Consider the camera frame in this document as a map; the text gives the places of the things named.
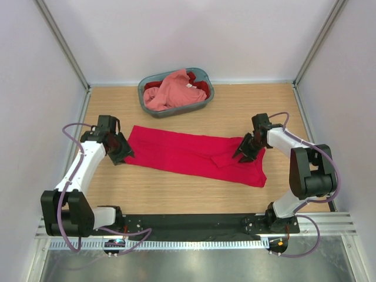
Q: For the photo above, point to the left aluminium frame post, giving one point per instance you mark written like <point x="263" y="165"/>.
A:
<point x="56" y="32"/>

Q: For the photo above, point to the aluminium frame post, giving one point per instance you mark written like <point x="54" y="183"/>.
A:
<point x="56" y="32"/>
<point x="328" y="24"/>

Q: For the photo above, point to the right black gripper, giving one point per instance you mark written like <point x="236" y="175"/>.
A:
<point x="249" y="156"/>

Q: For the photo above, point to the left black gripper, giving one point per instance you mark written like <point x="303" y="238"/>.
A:
<point x="126" y="151"/>

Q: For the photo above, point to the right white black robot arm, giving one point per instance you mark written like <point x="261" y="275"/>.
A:
<point x="313" y="176"/>

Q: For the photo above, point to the perforated metal cable tray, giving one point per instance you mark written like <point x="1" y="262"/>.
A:
<point x="117" y="244"/>

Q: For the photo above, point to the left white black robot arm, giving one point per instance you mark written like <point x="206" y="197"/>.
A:
<point x="65" y="209"/>

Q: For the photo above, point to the teal plastic laundry basin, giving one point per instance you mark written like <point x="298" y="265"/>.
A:
<point x="175" y="111"/>

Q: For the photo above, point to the salmon pink t shirt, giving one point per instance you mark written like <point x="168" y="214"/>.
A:
<point x="174" y="92"/>

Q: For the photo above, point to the magenta red t shirt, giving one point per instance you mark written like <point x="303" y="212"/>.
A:
<point x="196" y="155"/>

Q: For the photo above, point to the right aluminium frame post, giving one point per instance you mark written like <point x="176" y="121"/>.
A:
<point x="328" y="24"/>

